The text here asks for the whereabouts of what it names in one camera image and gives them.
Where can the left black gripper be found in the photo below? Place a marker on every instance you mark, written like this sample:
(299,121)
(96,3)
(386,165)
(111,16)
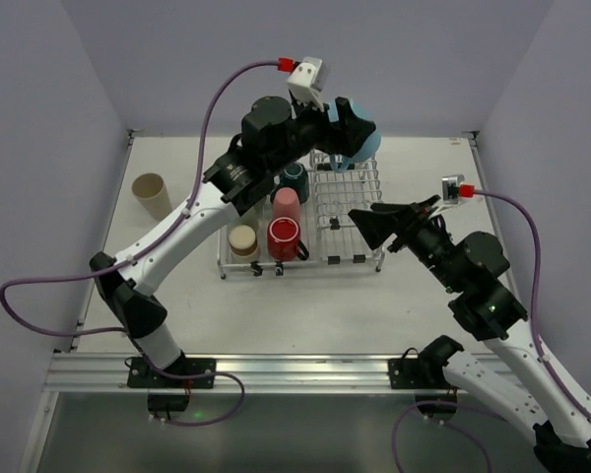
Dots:
(323,130)

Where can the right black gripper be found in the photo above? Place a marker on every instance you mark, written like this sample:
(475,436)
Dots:
(406,231)

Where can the light blue mug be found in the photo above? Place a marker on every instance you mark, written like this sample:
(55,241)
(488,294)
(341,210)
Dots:
(369,145)

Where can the cream brown cup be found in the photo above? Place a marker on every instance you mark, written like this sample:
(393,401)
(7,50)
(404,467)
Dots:
(243,243)

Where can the tall beige cup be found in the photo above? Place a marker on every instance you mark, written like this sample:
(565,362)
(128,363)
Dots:
(150,191)

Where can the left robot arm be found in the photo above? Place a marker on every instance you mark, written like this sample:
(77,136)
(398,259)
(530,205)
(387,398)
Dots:
(273,135)

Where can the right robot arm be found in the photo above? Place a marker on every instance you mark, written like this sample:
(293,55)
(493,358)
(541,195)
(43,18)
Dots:
(545,404)

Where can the dark teal mug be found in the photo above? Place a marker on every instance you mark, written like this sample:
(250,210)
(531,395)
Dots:
(295,176)

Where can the pink cup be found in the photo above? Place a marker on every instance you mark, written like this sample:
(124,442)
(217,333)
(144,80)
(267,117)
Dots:
(286,204)

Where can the red mug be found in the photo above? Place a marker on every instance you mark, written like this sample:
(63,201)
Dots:
(284,240)

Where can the right controller box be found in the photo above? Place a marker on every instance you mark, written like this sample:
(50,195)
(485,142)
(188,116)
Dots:
(440,407)

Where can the controller box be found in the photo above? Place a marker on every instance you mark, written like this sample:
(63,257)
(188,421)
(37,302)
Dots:
(440,407)
(167,406)

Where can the left controller box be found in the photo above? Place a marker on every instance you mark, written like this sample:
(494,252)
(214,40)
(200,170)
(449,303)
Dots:
(167,406)

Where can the silver wire dish rack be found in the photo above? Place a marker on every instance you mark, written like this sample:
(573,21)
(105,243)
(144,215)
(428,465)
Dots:
(327,232)

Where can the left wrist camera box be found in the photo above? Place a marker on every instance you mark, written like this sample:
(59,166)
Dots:
(307,81)

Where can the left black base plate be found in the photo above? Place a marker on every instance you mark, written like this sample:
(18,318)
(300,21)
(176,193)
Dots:
(197,372)

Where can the aluminium mounting rail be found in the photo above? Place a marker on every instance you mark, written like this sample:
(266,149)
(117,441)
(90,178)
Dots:
(260,374)

